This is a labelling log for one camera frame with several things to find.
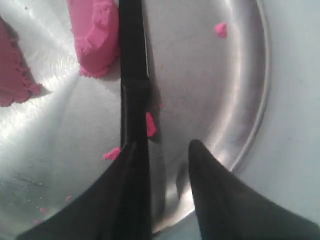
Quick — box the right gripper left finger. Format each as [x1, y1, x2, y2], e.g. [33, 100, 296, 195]
[18, 142, 152, 240]

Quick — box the pink putty lump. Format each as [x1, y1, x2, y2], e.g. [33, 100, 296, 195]
[0, 18, 42, 107]

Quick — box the pink crumb upper right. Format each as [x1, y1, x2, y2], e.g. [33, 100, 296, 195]
[214, 22, 228, 39]

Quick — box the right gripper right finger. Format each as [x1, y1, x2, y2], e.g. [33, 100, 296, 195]
[188, 140, 320, 240]

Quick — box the pink crumb lower right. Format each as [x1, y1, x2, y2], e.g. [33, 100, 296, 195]
[102, 147, 121, 161]

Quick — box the pink crumb near handle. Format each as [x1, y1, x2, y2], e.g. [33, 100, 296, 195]
[146, 112, 157, 138]

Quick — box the black kitchen knife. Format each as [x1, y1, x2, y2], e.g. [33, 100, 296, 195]
[113, 0, 152, 240]

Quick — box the round stainless steel plate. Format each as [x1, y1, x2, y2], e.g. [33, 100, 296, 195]
[0, 0, 269, 240]

